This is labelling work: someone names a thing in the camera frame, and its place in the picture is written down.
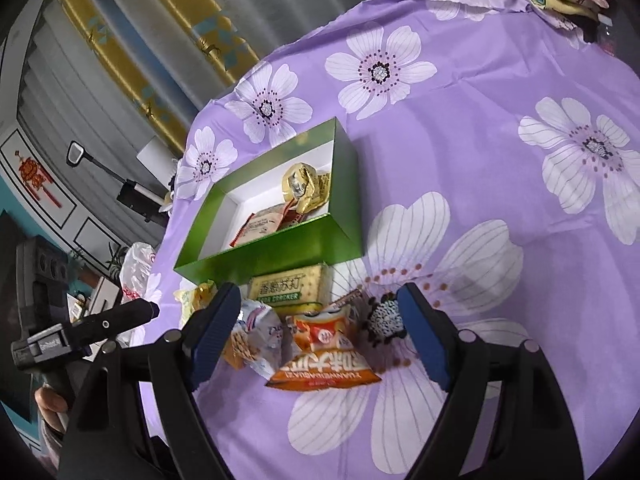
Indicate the green cardboard box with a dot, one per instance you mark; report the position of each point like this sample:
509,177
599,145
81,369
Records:
280,255

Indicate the white plastic bag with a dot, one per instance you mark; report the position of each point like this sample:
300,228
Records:
135,265

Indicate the white panel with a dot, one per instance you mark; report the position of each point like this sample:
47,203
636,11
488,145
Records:
155,155

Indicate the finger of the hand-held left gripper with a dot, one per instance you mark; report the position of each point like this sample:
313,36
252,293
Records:
120,320

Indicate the beige snack packet red edges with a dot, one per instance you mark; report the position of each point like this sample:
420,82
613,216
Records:
265,225

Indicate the gold patterned curtain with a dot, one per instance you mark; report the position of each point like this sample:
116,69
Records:
190,5

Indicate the black upright vacuum cleaner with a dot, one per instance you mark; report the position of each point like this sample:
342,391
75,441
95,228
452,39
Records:
135,197

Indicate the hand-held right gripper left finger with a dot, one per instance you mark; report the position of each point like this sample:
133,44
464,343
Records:
215,340

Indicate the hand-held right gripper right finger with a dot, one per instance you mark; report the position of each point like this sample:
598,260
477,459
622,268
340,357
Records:
425,335

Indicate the green potted plant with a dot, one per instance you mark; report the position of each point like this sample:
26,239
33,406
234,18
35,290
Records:
115,260

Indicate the purple floral cloth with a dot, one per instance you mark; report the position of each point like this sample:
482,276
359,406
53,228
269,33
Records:
475,110

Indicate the gold wrapped snack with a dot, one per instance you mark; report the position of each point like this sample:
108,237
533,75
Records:
305,185

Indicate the red knot wall decoration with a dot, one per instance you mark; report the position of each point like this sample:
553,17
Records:
32,172

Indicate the cracker packet green label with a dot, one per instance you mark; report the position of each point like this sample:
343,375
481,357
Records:
285,290

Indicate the yellow snack packet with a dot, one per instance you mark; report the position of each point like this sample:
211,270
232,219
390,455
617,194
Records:
197,297

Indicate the person's left hand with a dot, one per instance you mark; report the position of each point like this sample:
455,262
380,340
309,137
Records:
52,410

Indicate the orange snack packet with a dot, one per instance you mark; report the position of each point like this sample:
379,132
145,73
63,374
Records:
320,360

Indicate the white blue biscuit packet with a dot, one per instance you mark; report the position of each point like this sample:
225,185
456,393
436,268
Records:
260,340

